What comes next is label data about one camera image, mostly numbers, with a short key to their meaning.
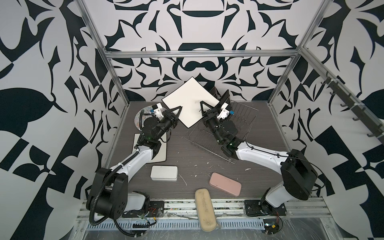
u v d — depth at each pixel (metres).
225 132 0.57
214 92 1.00
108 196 0.41
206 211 0.70
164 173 0.81
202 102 0.70
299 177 0.44
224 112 0.70
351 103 0.60
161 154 0.66
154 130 0.61
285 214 0.73
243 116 1.06
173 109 0.74
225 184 0.80
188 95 0.77
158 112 0.73
